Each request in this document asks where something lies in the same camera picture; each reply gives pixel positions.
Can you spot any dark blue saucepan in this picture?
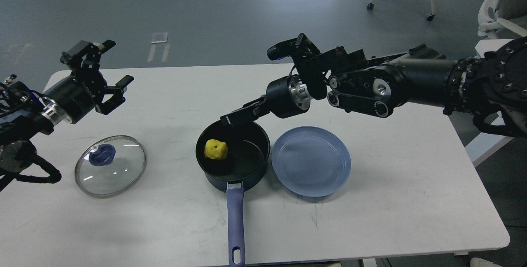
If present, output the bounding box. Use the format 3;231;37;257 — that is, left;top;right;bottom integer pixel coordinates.
195;121;270;267

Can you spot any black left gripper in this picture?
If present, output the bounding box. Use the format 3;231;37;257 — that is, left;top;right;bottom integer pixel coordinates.
44;40;134;124

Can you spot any yellow potato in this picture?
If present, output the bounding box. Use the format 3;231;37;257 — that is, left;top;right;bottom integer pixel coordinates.
204;139;229;160

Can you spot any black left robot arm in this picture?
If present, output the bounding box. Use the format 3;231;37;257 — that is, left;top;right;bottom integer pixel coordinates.
0;40;134;189

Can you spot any white shoe tip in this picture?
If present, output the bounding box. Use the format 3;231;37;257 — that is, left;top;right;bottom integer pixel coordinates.
469;257;502;267

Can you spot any glass pot lid blue knob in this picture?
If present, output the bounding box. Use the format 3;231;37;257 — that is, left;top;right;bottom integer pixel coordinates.
74;135;147;198

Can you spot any blue plate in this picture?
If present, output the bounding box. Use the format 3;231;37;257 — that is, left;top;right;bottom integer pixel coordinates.
271;126;352;198

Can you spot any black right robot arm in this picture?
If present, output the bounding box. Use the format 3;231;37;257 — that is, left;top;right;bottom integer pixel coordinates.
220;33;527;138

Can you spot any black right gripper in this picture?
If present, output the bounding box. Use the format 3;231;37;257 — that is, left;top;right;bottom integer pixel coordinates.
220;76;311;128

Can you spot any white office chair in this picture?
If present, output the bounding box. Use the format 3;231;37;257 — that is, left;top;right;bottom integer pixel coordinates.
477;0;527;39

